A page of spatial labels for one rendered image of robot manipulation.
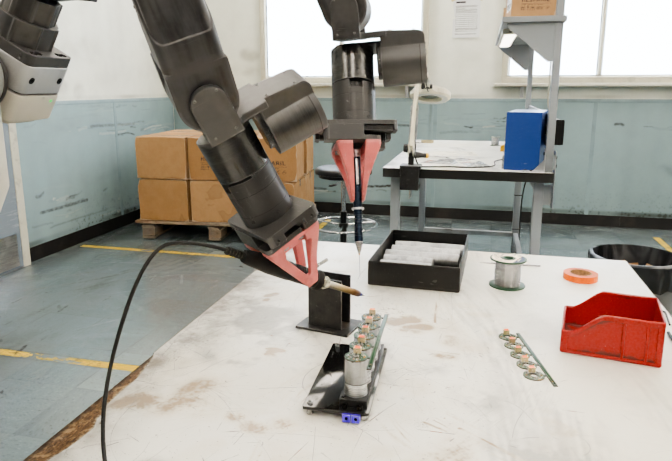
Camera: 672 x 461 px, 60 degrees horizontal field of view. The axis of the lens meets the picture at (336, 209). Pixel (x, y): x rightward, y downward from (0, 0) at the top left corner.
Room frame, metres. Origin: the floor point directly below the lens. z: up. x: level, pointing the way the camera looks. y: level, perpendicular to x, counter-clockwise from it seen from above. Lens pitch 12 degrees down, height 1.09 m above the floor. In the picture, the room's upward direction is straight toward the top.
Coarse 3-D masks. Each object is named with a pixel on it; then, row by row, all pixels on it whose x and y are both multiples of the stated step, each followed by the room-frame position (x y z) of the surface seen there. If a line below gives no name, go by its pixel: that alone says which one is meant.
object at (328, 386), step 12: (336, 348) 0.71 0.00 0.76; (348, 348) 0.71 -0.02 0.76; (384, 348) 0.71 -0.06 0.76; (336, 360) 0.67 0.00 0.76; (324, 372) 0.64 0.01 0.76; (336, 372) 0.64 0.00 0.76; (324, 384) 0.61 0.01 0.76; (336, 384) 0.61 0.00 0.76; (312, 396) 0.59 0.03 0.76; (324, 396) 0.59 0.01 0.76; (336, 396) 0.59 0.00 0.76; (372, 396) 0.59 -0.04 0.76; (312, 408) 0.56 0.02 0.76; (324, 408) 0.56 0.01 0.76; (336, 408) 0.56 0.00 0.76
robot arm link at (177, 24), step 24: (144, 0) 0.49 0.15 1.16; (168, 0) 0.50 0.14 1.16; (192, 0) 0.51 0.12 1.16; (144, 24) 0.50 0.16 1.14; (168, 24) 0.50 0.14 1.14; (192, 24) 0.51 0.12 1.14; (168, 48) 0.50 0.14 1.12; (192, 48) 0.51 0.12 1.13; (216, 48) 0.52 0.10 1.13; (168, 72) 0.51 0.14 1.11; (192, 72) 0.52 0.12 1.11; (216, 72) 0.53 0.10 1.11; (168, 96) 0.56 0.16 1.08; (192, 120) 0.53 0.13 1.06
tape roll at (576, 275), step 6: (564, 270) 1.03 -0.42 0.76; (570, 270) 1.03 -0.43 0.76; (576, 270) 1.04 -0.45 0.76; (582, 270) 1.04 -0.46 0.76; (588, 270) 1.03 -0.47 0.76; (564, 276) 1.02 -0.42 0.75; (570, 276) 1.00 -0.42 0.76; (576, 276) 1.00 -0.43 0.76; (582, 276) 1.00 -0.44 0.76; (588, 276) 1.00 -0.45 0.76; (594, 276) 1.00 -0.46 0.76; (576, 282) 1.00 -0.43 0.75; (582, 282) 0.99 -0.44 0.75; (588, 282) 0.99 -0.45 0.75; (594, 282) 1.00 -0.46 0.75
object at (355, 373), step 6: (354, 354) 0.58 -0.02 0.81; (366, 360) 0.57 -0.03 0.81; (348, 366) 0.57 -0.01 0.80; (354, 366) 0.57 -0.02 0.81; (360, 366) 0.57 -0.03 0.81; (366, 366) 0.57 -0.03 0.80; (348, 372) 0.57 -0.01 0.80; (354, 372) 0.57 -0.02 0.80; (360, 372) 0.57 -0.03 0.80; (366, 372) 0.57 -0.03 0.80; (348, 378) 0.57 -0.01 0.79; (354, 378) 0.57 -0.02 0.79; (360, 378) 0.57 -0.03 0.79; (366, 378) 0.57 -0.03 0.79; (348, 384) 0.57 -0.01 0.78; (354, 384) 0.57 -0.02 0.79; (360, 384) 0.57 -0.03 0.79; (366, 384) 0.57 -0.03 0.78; (348, 390) 0.57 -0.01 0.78; (354, 390) 0.57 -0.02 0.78; (360, 390) 0.57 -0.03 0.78; (366, 390) 0.57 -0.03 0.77; (354, 396) 0.57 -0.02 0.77; (360, 396) 0.57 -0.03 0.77
